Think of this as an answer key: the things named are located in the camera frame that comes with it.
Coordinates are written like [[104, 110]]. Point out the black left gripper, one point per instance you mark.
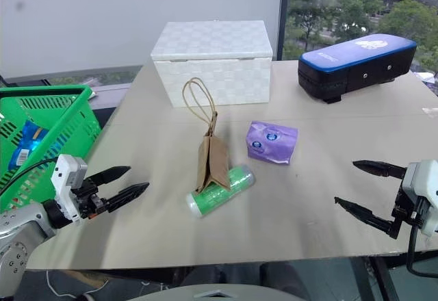
[[87, 197]]

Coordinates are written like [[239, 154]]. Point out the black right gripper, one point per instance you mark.
[[403, 208]]

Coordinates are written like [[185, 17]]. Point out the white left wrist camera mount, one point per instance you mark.
[[67, 181]]

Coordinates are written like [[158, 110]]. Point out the grey rounded robot body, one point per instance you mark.
[[212, 292]]

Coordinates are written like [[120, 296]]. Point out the blue snack packet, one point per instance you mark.
[[27, 142]]

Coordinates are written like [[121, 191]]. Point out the purple tissue pack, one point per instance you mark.
[[272, 142]]

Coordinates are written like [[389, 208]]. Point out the brown paper gift bag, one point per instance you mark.
[[210, 164]]

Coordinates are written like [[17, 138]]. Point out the black and blue case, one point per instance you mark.
[[356, 66]]

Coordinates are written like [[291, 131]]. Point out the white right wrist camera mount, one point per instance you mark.
[[423, 195]]

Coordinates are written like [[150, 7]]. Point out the white woven lidded box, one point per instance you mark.
[[213, 61]]

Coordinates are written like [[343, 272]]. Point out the green plastic shopping basket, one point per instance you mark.
[[41, 137]]

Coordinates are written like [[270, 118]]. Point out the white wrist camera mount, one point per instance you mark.
[[423, 195], [67, 181]]

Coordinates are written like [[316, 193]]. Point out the green cylindrical roll pack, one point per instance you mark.
[[222, 191]]

